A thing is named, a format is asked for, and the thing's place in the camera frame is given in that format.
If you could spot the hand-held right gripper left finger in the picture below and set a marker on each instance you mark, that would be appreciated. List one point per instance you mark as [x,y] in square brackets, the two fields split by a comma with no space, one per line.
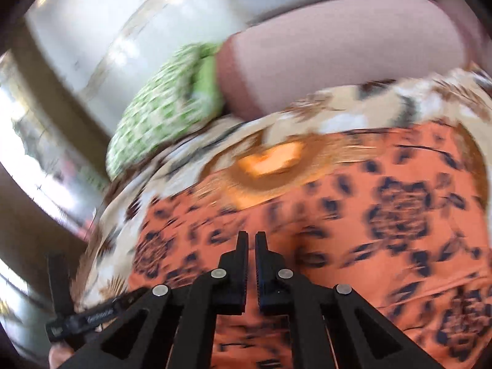
[240,265]

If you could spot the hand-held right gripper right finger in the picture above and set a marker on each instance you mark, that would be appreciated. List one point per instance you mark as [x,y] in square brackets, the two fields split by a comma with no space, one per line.
[263,269]

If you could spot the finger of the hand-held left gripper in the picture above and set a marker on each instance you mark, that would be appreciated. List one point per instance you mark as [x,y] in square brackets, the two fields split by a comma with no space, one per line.
[59,284]

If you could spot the orange floral garment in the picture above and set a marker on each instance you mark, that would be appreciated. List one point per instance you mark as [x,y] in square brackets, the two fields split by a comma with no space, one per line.
[346,219]

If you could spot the person's left hand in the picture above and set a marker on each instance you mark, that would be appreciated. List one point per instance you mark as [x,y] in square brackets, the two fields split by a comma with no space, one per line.
[59,355]

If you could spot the beige leaf-print blanket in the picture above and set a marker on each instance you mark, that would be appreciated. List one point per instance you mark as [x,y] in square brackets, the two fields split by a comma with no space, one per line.
[215,150]

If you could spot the patterned glass window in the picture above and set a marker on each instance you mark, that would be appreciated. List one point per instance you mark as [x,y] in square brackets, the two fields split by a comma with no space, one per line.
[34,153]

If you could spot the green checkered pillow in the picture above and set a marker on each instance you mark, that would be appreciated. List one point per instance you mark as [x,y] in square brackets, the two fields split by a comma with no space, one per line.
[153,115]

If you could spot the mauve quilted mattress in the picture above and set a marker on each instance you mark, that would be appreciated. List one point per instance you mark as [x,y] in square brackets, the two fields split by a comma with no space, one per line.
[326,53]

